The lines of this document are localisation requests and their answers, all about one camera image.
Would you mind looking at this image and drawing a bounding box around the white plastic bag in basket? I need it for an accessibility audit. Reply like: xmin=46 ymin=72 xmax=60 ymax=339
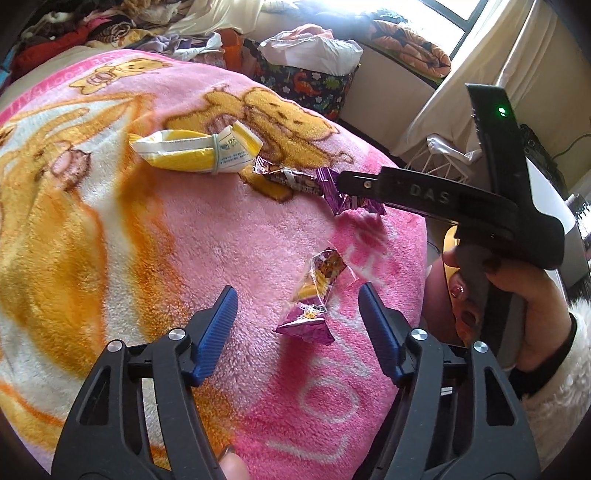
xmin=259 ymin=35 xmax=363 ymax=77

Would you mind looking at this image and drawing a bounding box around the floral fabric bag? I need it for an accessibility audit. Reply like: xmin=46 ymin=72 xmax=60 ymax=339
xmin=190 ymin=50 xmax=226 ymax=69

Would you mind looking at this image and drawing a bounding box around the purple snack wrapper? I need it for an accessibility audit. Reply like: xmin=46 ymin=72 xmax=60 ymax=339
xmin=252 ymin=158 xmax=386 ymax=216

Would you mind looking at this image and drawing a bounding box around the cream curtain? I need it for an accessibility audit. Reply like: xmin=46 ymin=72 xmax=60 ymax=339
xmin=391 ymin=1 xmax=567 ymax=156
xmin=166 ymin=0 xmax=263 ymax=35

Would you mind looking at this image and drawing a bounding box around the dark jacket on sill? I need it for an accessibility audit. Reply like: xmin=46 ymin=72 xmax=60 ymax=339
xmin=294 ymin=1 xmax=408 ymax=38

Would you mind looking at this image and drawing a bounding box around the orange patterned folded blanket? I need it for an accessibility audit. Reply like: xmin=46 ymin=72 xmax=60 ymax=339
xmin=368 ymin=20 xmax=452 ymax=80

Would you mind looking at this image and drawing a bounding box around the window frame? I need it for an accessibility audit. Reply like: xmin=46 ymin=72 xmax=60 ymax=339
xmin=422 ymin=0 xmax=488 ymax=59

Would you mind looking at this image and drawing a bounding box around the person's right hand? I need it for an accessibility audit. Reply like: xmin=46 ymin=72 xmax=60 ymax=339
xmin=443 ymin=247 xmax=572 ymax=373

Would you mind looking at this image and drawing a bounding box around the yellow white snack bag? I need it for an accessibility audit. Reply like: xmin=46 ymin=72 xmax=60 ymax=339
xmin=128 ymin=121 xmax=263 ymax=175

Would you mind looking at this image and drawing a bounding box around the pink bear blanket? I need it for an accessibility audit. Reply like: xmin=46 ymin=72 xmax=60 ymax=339
xmin=1 ymin=50 xmax=426 ymax=479

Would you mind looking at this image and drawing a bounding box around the right cream curtain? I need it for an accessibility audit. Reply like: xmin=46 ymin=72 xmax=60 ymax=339
xmin=391 ymin=1 xmax=567 ymax=156

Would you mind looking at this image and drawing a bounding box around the black bag on dresser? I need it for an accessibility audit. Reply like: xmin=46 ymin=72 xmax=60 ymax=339
xmin=519 ymin=124 xmax=568 ymax=199

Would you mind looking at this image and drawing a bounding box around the left cream curtain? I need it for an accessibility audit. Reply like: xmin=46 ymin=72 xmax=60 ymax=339
xmin=166 ymin=0 xmax=263 ymax=35

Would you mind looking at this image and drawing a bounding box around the orange bag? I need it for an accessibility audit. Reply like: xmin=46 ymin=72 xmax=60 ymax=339
xmin=217 ymin=29 xmax=243 ymax=72

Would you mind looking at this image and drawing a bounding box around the white wire side table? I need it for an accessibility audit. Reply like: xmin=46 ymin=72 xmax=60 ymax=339
xmin=405 ymin=134 xmax=483 ymax=184

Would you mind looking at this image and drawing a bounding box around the grey white clothes heap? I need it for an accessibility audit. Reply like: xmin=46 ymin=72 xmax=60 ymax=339
xmin=131 ymin=33 xmax=224 ymax=61

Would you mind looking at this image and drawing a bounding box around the pile of dark clothes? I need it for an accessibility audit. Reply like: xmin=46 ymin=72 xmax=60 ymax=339
xmin=1 ymin=1 xmax=191 ymax=84

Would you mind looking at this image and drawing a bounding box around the person's left hand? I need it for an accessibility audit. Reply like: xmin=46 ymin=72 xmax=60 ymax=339
xmin=217 ymin=445 xmax=250 ymax=480

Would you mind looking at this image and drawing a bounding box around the dinosaur print laundry basket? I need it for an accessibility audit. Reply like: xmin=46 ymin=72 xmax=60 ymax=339
xmin=253 ymin=57 xmax=359 ymax=121

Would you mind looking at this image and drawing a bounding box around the small purple orange wrapper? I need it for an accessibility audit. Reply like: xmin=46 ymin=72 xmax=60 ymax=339
xmin=274 ymin=247 xmax=348 ymax=346

